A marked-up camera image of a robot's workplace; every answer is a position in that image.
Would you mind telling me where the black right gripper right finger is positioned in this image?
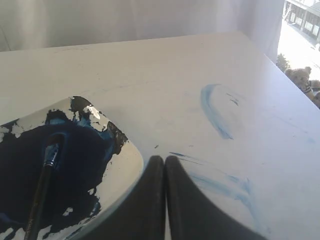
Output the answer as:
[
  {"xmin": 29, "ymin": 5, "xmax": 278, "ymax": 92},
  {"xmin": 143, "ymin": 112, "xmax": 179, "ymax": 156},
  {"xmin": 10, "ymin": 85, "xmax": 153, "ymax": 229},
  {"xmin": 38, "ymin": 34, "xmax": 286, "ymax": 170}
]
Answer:
[{"xmin": 164, "ymin": 155, "xmax": 265, "ymax": 240}]

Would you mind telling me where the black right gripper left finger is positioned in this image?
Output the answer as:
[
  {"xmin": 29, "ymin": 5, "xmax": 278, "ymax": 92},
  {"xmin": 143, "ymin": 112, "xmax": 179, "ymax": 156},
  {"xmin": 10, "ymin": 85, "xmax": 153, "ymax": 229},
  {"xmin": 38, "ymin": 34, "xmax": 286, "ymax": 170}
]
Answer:
[{"xmin": 82, "ymin": 155, "xmax": 166, "ymax": 240}]

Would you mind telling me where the black paintbrush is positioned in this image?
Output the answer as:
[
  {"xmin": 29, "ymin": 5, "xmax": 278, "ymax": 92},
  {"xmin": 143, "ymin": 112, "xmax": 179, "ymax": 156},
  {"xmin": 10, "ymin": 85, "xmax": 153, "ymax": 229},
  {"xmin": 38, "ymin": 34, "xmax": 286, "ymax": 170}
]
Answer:
[{"xmin": 24, "ymin": 133, "xmax": 65, "ymax": 240}]

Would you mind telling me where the white square paint plate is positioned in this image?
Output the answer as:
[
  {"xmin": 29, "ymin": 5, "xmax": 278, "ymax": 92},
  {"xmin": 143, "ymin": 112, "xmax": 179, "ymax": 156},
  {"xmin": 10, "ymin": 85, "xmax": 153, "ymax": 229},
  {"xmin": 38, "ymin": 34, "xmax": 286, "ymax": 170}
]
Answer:
[{"xmin": 0, "ymin": 96, "xmax": 144, "ymax": 240}]

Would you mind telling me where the brown teddy bear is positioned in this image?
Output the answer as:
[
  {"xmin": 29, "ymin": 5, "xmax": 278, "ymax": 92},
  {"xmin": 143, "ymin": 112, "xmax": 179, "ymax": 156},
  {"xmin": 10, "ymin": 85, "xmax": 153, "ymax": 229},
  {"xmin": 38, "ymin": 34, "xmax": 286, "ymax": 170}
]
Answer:
[{"xmin": 284, "ymin": 66, "xmax": 320, "ymax": 108}]

